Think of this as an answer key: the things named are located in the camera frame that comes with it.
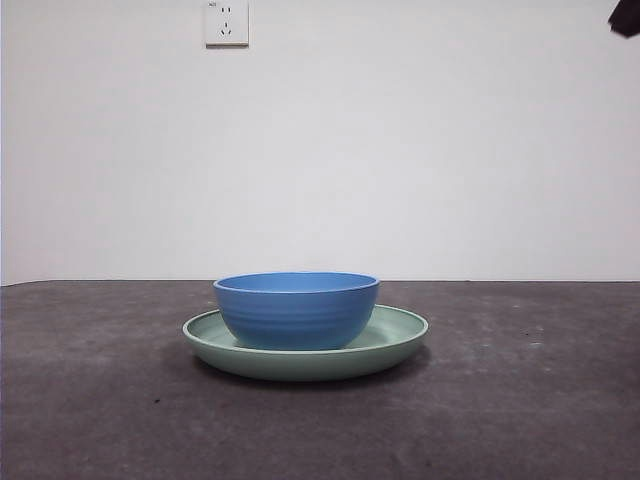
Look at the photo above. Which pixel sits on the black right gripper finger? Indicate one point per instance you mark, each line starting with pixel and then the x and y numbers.
pixel 627 17

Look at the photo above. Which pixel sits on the blue ribbed bowl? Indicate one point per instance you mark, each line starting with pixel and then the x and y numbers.
pixel 295 320

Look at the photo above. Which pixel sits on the green shallow plate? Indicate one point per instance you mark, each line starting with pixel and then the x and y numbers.
pixel 300 365

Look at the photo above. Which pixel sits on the white wall power socket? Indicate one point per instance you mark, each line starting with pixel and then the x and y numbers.
pixel 226 36

